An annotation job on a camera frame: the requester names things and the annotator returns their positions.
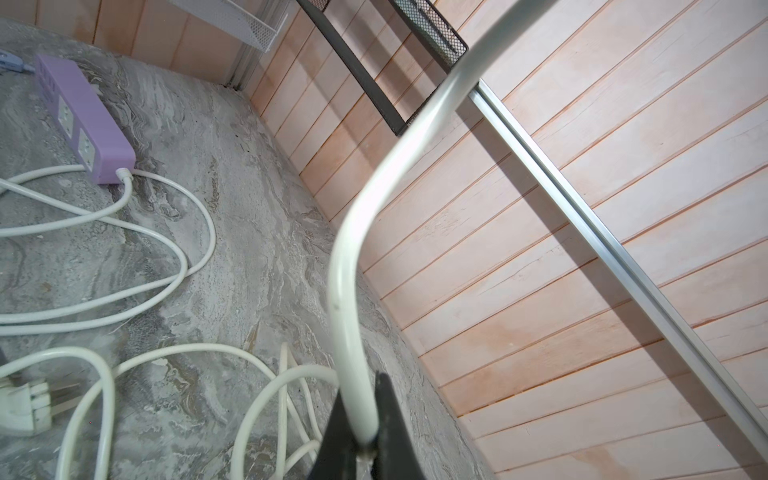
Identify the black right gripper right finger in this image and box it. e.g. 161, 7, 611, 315
371, 372, 425, 480

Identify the teal power strip with cord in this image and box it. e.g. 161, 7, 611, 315
230, 0, 559, 480

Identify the white wire mesh shelf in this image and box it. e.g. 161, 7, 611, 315
169, 0, 288, 53

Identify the purple power strip with cord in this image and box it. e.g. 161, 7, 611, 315
0, 52, 217, 337

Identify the black mesh basket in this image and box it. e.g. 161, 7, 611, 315
296, 0, 470, 137

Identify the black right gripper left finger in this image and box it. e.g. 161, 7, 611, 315
307, 393, 357, 480

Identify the blue white pen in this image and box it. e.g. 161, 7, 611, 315
0, 50, 35, 74

